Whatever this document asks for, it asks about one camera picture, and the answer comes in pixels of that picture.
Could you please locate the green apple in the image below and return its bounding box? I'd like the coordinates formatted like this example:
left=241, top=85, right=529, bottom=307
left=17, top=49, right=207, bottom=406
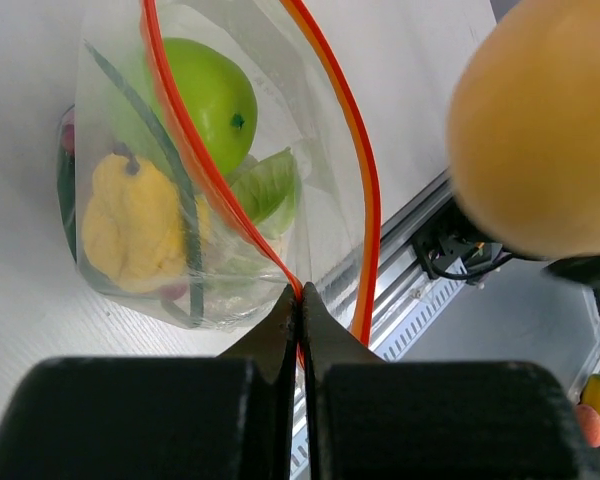
left=163, top=38, right=258, bottom=175

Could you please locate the aluminium mounting rail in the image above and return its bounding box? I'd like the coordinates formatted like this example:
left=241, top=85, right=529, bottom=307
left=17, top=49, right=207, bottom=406
left=316, top=172, right=453, bottom=344

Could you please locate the orange fruit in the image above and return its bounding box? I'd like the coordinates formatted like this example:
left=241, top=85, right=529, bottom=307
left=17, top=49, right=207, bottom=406
left=446, top=1, right=600, bottom=258

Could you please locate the spare pink peach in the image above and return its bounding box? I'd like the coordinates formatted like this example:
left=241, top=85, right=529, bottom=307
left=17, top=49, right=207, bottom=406
left=575, top=404, right=600, bottom=448

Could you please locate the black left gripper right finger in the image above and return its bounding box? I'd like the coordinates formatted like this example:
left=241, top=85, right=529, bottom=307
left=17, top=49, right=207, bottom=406
left=299, top=284, right=600, bottom=479

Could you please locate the clear orange-zipper zip bag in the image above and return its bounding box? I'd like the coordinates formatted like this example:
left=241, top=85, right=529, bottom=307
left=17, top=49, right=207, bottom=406
left=62, top=1, right=381, bottom=344

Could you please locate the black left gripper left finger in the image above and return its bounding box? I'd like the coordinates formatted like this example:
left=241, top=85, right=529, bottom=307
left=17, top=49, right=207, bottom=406
left=0, top=288, right=297, bottom=479

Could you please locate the yellow lemon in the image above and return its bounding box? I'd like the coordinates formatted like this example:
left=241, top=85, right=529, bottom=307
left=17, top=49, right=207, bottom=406
left=80, top=153, right=189, bottom=301

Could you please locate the white cauliflower with green leaves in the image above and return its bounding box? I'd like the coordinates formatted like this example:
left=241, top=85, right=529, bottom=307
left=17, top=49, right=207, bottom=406
left=199, top=147, right=304, bottom=311

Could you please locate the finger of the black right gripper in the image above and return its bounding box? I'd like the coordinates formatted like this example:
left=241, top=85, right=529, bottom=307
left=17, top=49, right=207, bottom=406
left=545, top=255, right=600, bottom=290

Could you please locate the slotted white cable duct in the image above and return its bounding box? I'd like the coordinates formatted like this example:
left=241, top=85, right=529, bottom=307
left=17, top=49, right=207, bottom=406
left=290, top=279, right=464, bottom=479

